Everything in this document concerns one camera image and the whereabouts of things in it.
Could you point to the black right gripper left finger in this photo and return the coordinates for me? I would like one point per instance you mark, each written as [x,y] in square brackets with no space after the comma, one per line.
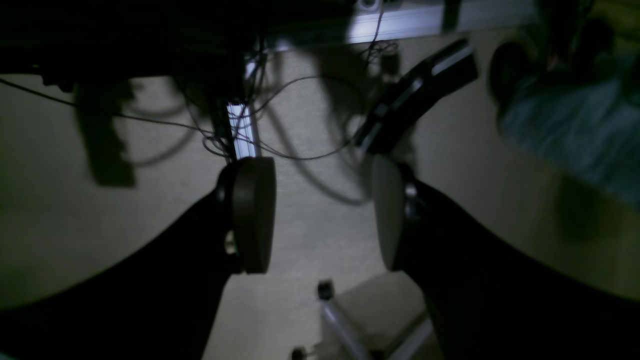
[246,191]

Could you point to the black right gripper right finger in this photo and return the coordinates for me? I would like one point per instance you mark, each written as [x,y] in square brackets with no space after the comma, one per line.
[394,193]

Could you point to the grey metal stand leg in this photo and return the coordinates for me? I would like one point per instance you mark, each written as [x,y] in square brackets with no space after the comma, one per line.
[384,318]

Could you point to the teal cloth bundle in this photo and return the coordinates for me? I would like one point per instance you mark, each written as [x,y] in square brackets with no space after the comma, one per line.
[580,115]

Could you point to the black curved bracket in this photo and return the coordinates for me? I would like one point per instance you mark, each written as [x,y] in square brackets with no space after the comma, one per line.
[406,101]

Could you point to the aluminium frame rail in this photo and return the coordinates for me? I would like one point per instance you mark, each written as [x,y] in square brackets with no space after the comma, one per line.
[385,23]

